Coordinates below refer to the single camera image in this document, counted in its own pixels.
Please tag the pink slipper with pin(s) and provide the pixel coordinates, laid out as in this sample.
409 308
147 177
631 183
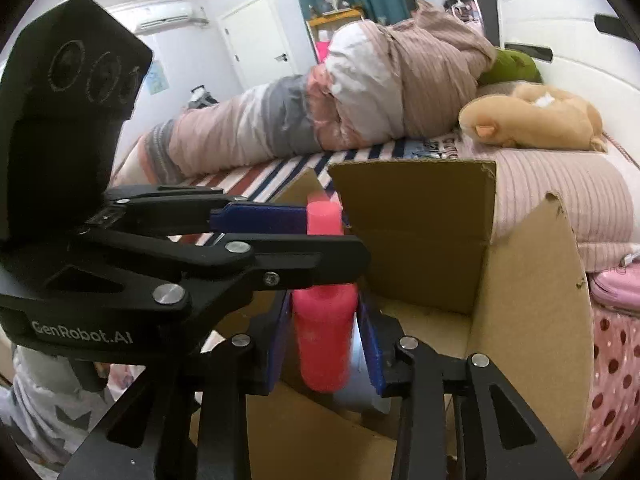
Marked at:
617 285

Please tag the pink ribbed blanket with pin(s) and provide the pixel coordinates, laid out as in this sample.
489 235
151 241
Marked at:
555 195

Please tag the wall poster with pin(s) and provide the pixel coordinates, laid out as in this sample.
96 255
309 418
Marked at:
157 77

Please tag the white padded headboard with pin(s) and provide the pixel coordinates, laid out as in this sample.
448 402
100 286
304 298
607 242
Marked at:
560 25

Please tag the brown cardboard box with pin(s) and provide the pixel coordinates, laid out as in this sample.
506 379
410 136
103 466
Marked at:
415 220

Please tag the white door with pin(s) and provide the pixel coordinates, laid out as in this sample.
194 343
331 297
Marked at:
252 45

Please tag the pink plastic bottle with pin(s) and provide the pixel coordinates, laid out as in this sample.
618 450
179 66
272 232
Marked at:
322 330

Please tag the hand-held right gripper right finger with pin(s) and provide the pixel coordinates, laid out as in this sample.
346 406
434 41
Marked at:
372 355

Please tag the striped bed sheet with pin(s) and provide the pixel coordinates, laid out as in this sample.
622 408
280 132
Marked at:
280 170

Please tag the rolled pink grey duvet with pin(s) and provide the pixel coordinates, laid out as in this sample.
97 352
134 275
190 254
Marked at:
390 85

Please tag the yellow shelf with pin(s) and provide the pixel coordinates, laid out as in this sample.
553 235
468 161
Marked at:
332 22

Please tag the green plush pillow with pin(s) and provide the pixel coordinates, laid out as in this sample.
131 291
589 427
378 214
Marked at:
510 67

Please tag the pink polka dot cloth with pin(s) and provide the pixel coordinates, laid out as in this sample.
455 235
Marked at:
612 375

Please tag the tan plush toy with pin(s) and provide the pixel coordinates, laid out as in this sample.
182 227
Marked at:
540 115

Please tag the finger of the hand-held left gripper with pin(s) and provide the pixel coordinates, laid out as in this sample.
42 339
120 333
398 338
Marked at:
260 217
310 260

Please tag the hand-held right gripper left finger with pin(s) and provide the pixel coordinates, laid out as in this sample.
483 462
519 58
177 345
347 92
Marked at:
278 345

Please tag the white air conditioner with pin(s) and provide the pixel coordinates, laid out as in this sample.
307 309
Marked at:
165 16

